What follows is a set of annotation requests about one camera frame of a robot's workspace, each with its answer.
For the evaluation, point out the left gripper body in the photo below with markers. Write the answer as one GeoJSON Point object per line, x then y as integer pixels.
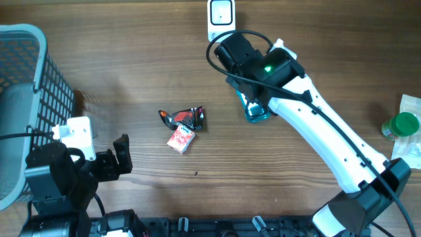
{"type": "Point", "coordinates": [104, 168]}

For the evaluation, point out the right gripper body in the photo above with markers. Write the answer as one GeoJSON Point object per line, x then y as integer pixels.
{"type": "Point", "coordinates": [236, 83]}

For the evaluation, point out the blue mouthwash bottle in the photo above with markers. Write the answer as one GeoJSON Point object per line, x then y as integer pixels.
{"type": "Point", "coordinates": [253, 111]}

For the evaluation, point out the black red snack packet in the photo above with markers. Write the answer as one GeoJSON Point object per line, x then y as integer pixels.
{"type": "Point", "coordinates": [192, 118]}

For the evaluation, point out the green lid jar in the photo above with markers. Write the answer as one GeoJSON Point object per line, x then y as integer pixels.
{"type": "Point", "coordinates": [402, 125]}

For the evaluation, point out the beige paper pouch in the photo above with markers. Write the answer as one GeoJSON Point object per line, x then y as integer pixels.
{"type": "Point", "coordinates": [408, 148]}

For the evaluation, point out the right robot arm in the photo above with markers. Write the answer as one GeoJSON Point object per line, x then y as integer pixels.
{"type": "Point", "coordinates": [275, 80]}

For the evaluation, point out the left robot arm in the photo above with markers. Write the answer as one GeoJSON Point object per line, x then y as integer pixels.
{"type": "Point", "coordinates": [63, 181]}

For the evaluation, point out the white barcode scanner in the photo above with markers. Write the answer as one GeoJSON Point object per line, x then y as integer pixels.
{"type": "Point", "coordinates": [220, 17]}

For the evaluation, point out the grey plastic shopping basket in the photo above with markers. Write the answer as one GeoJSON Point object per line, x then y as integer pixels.
{"type": "Point", "coordinates": [35, 97]}

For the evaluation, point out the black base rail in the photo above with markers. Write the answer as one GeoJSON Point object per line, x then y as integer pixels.
{"type": "Point", "coordinates": [127, 223]}

